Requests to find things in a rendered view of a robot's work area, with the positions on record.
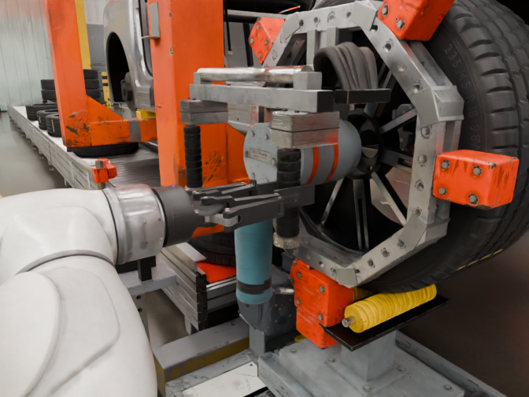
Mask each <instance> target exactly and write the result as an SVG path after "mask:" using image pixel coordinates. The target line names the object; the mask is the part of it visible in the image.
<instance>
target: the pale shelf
mask: <svg viewBox="0 0 529 397"><path fill-rule="evenodd" d="M151 273H152V279H153V281H150V282H148V283H144V284H141V283H140V282H139V280H138V277H139V275H138V270H135V271H131V272H126V273H119V274H118V276H119V278H120V279H121V281H122V283H123V284H124V285H125V287H126V288H127V289H128V291H129V293H130V295H131V297H132V296H135V295H140V294H143V293H146V292H149V291H154V290H157V289H160V288H165V287H168V286H171V285H174V284H176V274H175V273H174V272H173V271H172V270H171V269H170V268H169V267H168V266H167V265H166V264H165V263H164V262H163V261H162V260H161V259H160V258H159V257H158V256H157V255H156V266H155V267H151Z"/></svg>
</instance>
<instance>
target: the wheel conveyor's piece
mask: <svg viewBox="0 0 529 397"><path fill-rule="evenodd" d="M48 139H49V145H50V156H51V160H52V164H53V166H54V167H55V168H56V169H57V170H58V172H59V173H60V174H61V175H62V176H63V177H64V178H65V185H66V186H68V188H69V186H70V179H69V174H68V164H67V163H68V162H67V159H68V158H67V155H66V152H67V149H66V148H64V149H63V148H62V147H60V146H59V145H58V144H57V143H55V142H54V141H53V140H52V139H51V138H50V137H48ZM150 142H152V143H150ZM150 142H148V141H146V142H139V148H138V150H136V151H134V152H131V153H128V154H120V155H113V156H104V157H81V156H78V157H79V158H81V159H82V160H83V161H85V162H86V163H87V164H88V165H91V164H95V160H99V159H101V158H107V159H109V161H110V162H114V161H127V160H135V159H142V158H155V157H159V153H158V143H157V140H155V141H150ZM154 143H156V144H157V145H156V144H154Z"/></svg>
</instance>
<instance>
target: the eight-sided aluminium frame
mask: <svg viewBox="0 0 529 397"><path fill-rule="evenodd" d="M382 4H383V2H378V1H372V0H366V1H355V2H354V3H349V4H345V5H340V6H332V7H327V8H323V9H315V10H310V11H306V12H301V13H299V12H295V13H294V14H289V15H288V17H287V19H286V21H285V22H284V23H283V24H282V25H281V26H282V28H281V30H280V32H279V34H278V36H277V38H276V41H275V42H274V44H273V46H272V48H271V50H270V51H269V53H268V56H267V57H266V59H265V61H264V64H263V65H262V68H268V67H270V66H297V64H298V62H299V61H300V59H301V57H302V55H303V54H304V53H305V51H306V49H307V30H312V29H317V31H318V32H322V31H326V30H327V28H330V27H338V29H339V30H345V29H349V31H352V32H356V31H364V33H365V34H366V36H367V37H368V39H369V40H370V42H371V43H372V45H373V46H374V47H375V49H376V50H377V52H378V53H379V55H380V57H381V58H382V59H383V61H384V62H385V63H386V65H387V67H388V68H389V70H390V71H391V72H392V74H393V75H394V77H395V79H396V80H397V81H398V82H399V84H400V85H401V87H402V89H403V90H404V92H405V93H406V94H407V96H408V97H409V99H410V101H411V102H412V103H413V105H414V106H415V107H416V110H417V120H416V135H415V143H414V151H413V159H412V174H411V181H410V189H409V204H408V212H407V220H406V226H405V227H404V228H402V229H400V230H399V231H397V232H396V233H394V234H393V235H392V236H391V237H389V238H388V239H386V240H384V241H383V242H382V243H381V244H379V245H378V246H377V247H375V248H373V249H372V250H370V251H369V252H368V253H367V254H365V255H364V256H362V257H361V258H357V257H355V256H353V255H352V254H348V253H346V252H345V251H343V250H340V249H338V248H337V247H334V246H332V245H330V244H328V243H325V242H324V241H322V240H320V239H317V238H316V237H314V236H311V235H310V234H309V233H308V232H307V231H306V229H305V226H304V225H303V223H302V221H301V218H300V224H299V232H300V233H301V246H300V247H297V248H293V249H284V250H285V252H287V253H288V254H289V255H290V256H291V257H293V255H295V256H296V257H297V258H298V259H299V260H301V261H302V262H304V263H305V264H307V265H309V266H311V267H313V268H314V269H316V270H318V271H320V272H321V273H323V274H325V275H326V276H329V277H330V278H331V279H333V280H336V281H337V282H338V284H340V285H344V286H346V287H348V288H350V289H351V288H355V287H357V286H359V285H362V284H365V283H367V282H369V281H371V280H374V279H376V278H378V277H379V276H380V275H382V274H383V273H385V272H386V271H388V270H389V269H392V268H393V267H395V266H396V265H398V264H399V263H401V262H403V261H404V260H406V259H407V258H409V257H411V256H413V255H414V254H416V253H417V252H419V251H421V250H423V249H424V248H425V247H427V246H429V245H431V244H433V243H437V241H438V239H441V238H442V237H443V236H445V235H446V233H447V227H448V223H449V221H450V218H449V209H450V203H451V202H450V201H446V200H443V199H440V198H435V197H433V196H432V194H431V193H432V186H433V179H434V172H435V159H436V155H437V154H440V153H445V152H450V151H455V150H458V144H459V138H460V132H461V121H462V120H463V119H464V115H463V108H464V100H463V98H462V97H461V95H460V94H459V93H458V91H457V86H453V85H452V84H451V82H450V81H449V79H448V78H447V76H446V75H445V73H444V72H443V71H442V70H441V69H440V67H439V66H438V64H437V63H436V62H435V60H434V58H433V57H432V56H431V55H430V54H429V52H428V51H427V49H426V48H425V47H424V45H423V44H422V42H421V41H412V40H400V39H398V38H397V37H396V36H395V35H394V34H393V33H392V32H391V30H390V29H389V28H388V27H387V26H386V25H385V24H384V23H383V22H381V21H380V20H379V19H378V18H377V17H376V15H377V13H378V11H379V9H380V7H381V5H382ZM274 111H278V109H275V108H268V107H261V106H250V127H252V126H253V125H254V124H257V123H265V122H272V112H274Z"/></svg>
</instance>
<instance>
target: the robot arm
mask: <svg viewBox="0 0 529 397"><path fill-rule="evenodd" d="M276 189H277V187H276V180H275V181H270V182H265V183H260V184H257V181H256V180H250V185H246V183H244V182H241V183H237V184H227V185H221V186H215V187H205V188H199V189H184V188H183V187H181V186H179V185H170V186H165V187H155V188H150V187H149V186H148V185H146V184H136V185H131V186H125V187H115V188H110V187H109V188H105V189H103V190H93V191H88V190H80V189H74V188H67V189H53V190H46V191H34V192H28V193H24V194H19V195H12V196H8V197H5V198H0V397H157V374H156V369H155V364H154V357H153V353H152V350H151V347H150V342H149V340H148V337H147V334H146V330H145V328H144V326H143V323H142V320H141V317H140V316H139V312H138V311H137V308H136V306H135V304H134V301H133V299H132V297H131V295H130V293H129V291H128V289H127V288H126V287H125V285H124V284H123V283H122V281H121V279H120V278H119V276H118V274H117V271H116V268H115V265H121V264H124V263H125V262H130V261H134V260H138V259H142V258H147V257H151V256H155V255H157V254H159V253H160V251H161V249H162V247H169V246H173V245H176V244H180V243H186V242H188V241H189V240H191V238H192V236H193V234H194V231H195V229H196V228H198V227H200V228H202V227H203V228H210V227H214V226H216V225H217V224H222V225H223V230H224V232H232V231H234V230H236V229H237V228H240V227H243V226H247V225H250V224H256V223H259V222H262V221H267V220H271V219H274V218H277V217H283V216H284V210H287V209H291V208H295V207H299V206H306V205H310V204H313V203H314V197H315V184H304V185H300V186H296V187H287V188H282V189H278V190H276Z"/></svg>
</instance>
